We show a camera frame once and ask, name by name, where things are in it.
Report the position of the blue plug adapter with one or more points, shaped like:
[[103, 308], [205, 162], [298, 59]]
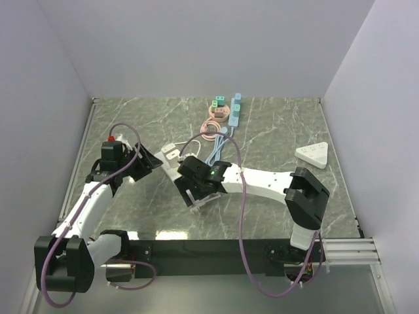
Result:
[[236, 104]]

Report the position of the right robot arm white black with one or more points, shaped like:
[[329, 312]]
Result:
[[304, 195]]

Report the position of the white rounded charger plug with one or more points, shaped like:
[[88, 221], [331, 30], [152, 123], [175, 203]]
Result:
[[168, 148]]

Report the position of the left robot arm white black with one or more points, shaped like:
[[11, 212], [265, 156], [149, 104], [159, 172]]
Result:
[[65, 261]]

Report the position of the blue long power strip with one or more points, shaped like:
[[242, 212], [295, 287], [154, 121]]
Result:
[[233, 121]]

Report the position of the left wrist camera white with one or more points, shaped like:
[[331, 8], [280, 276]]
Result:
[[119, 139]]

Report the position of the green plug adapter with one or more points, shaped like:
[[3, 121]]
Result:
[[218, 101]]

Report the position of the pink round power strip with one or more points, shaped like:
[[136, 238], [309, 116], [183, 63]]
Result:
[[219, 114]]

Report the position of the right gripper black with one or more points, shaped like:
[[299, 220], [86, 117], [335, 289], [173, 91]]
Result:
[[183, 186]]

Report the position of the black base bar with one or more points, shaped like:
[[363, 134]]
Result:
[[271, 257]]

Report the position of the white square charger plug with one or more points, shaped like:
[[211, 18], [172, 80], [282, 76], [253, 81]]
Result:
[[173, 158]]

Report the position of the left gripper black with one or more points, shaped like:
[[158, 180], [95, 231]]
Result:
[[150, 161]]

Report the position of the white triangular power strip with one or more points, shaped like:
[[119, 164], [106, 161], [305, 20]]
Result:
[[315, 154]]

